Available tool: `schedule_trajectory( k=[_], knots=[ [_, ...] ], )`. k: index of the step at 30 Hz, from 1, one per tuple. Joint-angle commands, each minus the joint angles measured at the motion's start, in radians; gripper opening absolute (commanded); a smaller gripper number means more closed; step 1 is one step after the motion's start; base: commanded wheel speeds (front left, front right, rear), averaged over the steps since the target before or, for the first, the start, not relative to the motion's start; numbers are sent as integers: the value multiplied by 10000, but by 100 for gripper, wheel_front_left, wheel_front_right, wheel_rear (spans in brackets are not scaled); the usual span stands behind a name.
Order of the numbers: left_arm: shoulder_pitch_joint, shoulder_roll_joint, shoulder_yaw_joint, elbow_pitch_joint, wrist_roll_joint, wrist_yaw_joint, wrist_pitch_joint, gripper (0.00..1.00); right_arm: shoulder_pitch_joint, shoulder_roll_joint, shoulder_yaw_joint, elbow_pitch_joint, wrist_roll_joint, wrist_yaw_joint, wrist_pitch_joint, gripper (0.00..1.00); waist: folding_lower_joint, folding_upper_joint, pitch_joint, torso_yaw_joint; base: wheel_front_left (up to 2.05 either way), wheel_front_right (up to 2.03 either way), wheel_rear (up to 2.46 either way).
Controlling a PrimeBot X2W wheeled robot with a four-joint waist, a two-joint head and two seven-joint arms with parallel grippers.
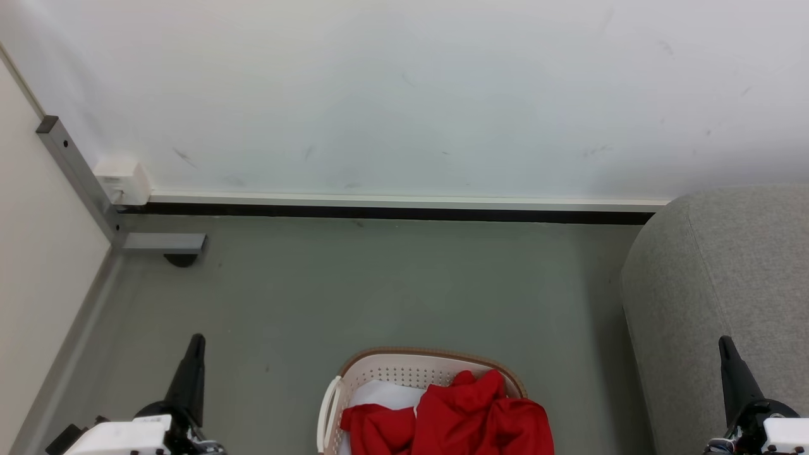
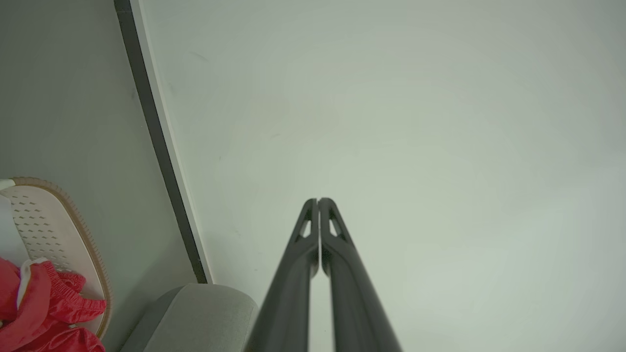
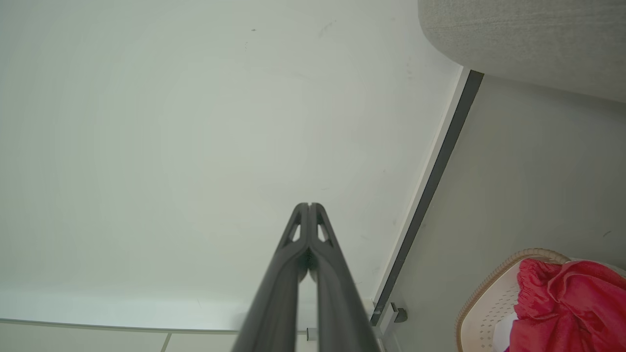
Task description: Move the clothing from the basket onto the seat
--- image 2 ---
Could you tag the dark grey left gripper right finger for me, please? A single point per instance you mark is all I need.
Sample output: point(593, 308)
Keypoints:
point(357, 298)

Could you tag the black and white baseboard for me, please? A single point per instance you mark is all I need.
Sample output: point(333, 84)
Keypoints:
point(159, 142)

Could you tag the white perforated laundry basket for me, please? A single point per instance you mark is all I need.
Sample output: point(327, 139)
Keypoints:
point(49, 220)

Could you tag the red clothing item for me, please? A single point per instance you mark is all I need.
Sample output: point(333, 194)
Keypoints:
point(44, 313)

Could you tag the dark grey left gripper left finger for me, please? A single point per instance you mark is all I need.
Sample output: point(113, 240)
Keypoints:
point(288, 293)

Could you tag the grey fabric sofa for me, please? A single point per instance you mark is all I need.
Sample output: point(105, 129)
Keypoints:
point(195, 318)

